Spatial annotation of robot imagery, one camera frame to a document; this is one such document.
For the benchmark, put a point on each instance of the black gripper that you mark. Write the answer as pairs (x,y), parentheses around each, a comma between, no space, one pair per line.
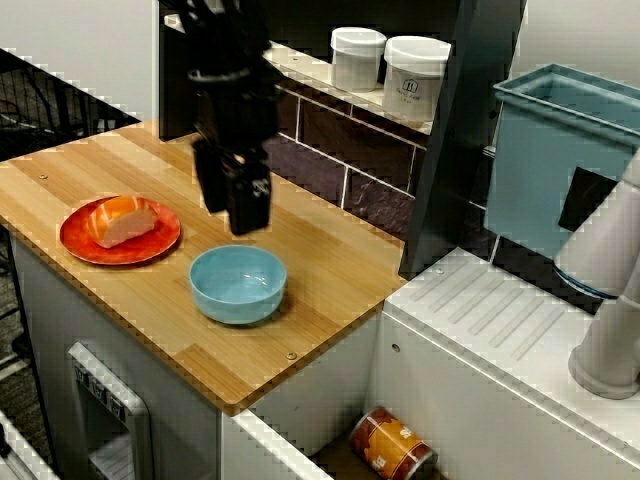
(235,115)

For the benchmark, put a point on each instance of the salmon sushi toy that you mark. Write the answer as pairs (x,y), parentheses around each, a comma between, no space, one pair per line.
(125,225)

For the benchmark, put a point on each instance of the light blue bowl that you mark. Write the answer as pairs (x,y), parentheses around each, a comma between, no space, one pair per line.
(235,305)

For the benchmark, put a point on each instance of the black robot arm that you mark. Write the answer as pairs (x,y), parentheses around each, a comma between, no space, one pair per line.
(225,35)

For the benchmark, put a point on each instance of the red round plate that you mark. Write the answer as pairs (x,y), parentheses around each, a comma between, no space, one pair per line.
(150,246)

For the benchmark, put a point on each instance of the dark shelf side panel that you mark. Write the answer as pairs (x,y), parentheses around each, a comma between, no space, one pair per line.
(450,150)
(172,90)

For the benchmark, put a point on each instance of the cream shelf board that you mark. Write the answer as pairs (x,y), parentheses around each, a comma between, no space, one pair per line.
(300,67)

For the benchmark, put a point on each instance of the plain white lidded canister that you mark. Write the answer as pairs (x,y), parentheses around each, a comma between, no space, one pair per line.
(357,60)

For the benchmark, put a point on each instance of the white canister with logo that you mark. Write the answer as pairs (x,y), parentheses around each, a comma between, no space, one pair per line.
(412,80)

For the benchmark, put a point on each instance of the white toy kitchen cabinet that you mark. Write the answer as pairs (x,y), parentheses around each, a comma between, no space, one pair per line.
(50,310)

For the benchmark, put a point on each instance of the white sink with drainboard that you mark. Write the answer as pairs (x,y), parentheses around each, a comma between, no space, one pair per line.
(425,375)

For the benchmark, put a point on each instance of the teal plastic bin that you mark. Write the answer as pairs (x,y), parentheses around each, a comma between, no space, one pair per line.
(530,175)

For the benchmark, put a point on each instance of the orange soup can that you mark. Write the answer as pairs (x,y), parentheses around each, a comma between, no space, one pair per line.
(390,445)

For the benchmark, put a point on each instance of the grey toy faucet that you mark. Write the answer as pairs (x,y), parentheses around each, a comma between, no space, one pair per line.
(600,260)

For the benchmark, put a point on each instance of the aluminium frame rail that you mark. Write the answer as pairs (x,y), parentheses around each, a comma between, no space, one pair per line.
(15,445)

